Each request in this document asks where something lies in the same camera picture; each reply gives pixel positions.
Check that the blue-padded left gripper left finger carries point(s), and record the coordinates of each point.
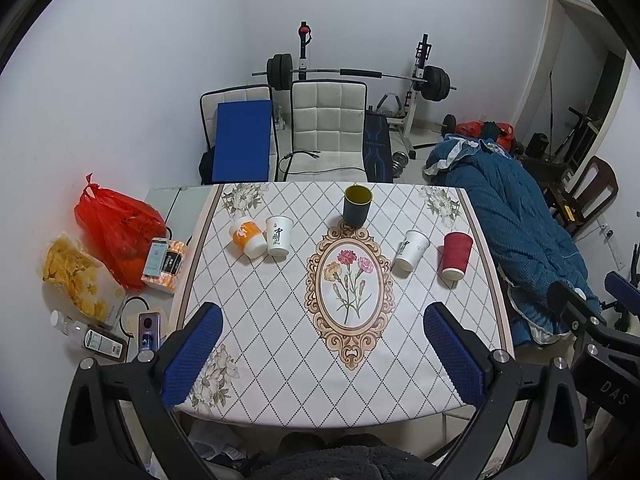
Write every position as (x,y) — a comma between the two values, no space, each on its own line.
(94,441)

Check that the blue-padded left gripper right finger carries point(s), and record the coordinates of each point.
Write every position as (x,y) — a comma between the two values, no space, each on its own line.
(550,441)

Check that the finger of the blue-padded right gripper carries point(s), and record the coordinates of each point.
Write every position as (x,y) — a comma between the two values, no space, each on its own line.
(623,291)

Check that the dark green cup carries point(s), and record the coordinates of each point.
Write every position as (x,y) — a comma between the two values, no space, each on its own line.
(356,205)

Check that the red paper cup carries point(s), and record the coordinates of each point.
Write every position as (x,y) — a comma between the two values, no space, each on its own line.
(456,255)

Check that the white paper cup with leaf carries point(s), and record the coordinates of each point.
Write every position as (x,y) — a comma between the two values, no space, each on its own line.
(410,250)

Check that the orange and white cup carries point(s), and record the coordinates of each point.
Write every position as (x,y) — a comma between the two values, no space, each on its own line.
(247,235)

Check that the white paper cup with calligraphy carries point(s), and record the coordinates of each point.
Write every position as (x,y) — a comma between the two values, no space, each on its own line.
(278,236)

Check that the blue quilted jacket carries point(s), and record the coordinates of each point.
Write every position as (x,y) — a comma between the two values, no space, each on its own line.
(527,244)

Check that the brown wooden chair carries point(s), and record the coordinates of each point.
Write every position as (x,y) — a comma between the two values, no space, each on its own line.
(595,189)

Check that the blue smartphone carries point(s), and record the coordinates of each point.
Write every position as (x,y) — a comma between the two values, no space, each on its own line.
(149,338)

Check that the bag of yellow chips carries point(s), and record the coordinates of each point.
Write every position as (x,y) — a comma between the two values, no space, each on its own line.
(87,283)

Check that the light blue small box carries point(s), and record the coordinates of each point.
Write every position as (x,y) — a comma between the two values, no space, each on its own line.
(156,257)

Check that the orange tissue pack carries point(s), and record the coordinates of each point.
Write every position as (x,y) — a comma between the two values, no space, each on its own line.
(168,280)

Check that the red bag on floor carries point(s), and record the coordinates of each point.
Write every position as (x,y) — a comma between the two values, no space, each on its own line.
(500,132)

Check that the red plastic bag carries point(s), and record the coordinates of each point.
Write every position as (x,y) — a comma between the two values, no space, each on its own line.
(121,229)

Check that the floral diamond-pattern tablecloth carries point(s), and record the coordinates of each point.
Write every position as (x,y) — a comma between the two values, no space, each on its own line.
(332,335)

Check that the white weight rack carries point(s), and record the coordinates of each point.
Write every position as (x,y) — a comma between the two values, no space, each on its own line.
(402,122)

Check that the white padded chair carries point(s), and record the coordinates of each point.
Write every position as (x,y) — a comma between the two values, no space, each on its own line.
(327,123)

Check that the blue board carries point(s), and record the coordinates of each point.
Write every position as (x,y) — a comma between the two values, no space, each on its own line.
(243,138)

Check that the white chair behind blue board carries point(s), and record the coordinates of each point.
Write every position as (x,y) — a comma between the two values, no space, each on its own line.
(209,102)

